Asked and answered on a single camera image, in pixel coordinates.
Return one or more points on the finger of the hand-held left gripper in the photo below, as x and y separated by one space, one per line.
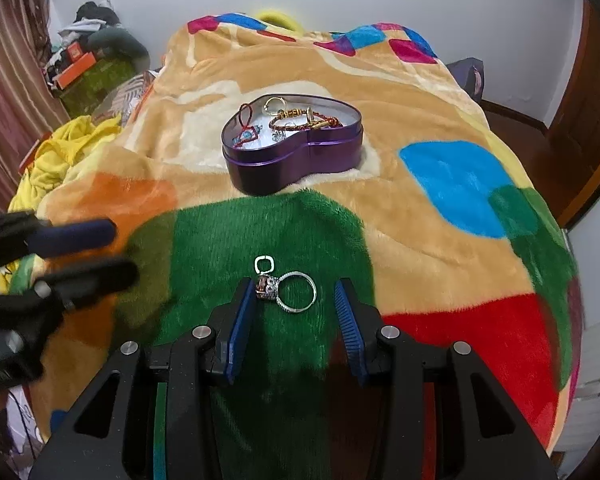
72 237
95 280

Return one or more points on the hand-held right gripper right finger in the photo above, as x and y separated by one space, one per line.
349 332

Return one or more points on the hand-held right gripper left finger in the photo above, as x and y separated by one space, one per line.
240 332

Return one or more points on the purple heart-shaped tin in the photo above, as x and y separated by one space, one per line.
300 165

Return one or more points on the small silver earrings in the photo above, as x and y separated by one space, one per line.
281 135

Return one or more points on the small silver rings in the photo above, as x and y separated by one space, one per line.
267 106

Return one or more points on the yellow cloth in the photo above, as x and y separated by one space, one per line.
65 152

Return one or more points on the colourful patchwork plush blanket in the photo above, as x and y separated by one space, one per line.
430 240

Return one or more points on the green patterned box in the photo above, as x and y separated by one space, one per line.
97 87

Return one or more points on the printed patterned cloth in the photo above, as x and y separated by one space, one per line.
137 97

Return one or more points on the flat orange box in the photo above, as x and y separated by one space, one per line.
75 71

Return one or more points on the striped red curtain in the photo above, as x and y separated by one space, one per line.
10 75

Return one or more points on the small orange box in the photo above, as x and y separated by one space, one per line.
73 53

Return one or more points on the pile of clothes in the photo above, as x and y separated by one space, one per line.
105 35

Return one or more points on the white hard-shell suitcase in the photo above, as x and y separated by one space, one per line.
597 410

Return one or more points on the dark purple bag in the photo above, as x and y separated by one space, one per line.
467 77

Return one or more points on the yellow hoop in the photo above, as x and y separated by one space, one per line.
277 15

